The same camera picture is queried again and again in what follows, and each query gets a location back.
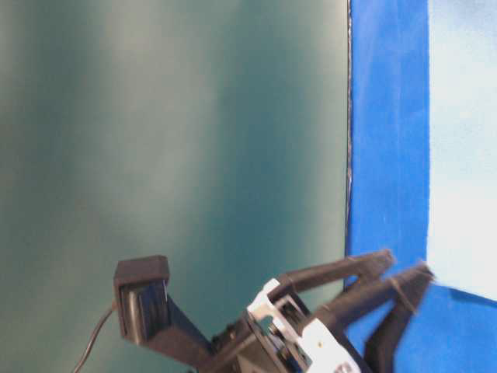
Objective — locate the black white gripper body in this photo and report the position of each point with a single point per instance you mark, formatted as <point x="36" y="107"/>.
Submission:
<point x="264" y="339"/>

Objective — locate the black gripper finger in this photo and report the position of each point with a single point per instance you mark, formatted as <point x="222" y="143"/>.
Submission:
<point x="406" y="289"/>
<point x="366" y="267"/>

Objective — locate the light blue towel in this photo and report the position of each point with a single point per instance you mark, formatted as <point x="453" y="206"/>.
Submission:
<point x="461" y="239"/>

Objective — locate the blue table cloth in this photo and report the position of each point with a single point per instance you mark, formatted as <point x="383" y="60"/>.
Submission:
<point x="453" y="330"/>

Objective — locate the dark green backdrop panel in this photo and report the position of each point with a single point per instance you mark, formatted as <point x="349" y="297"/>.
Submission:
<point x="210" y="132"/>

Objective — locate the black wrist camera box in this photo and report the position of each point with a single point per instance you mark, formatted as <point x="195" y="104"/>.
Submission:
<point x="150" y="318"/>

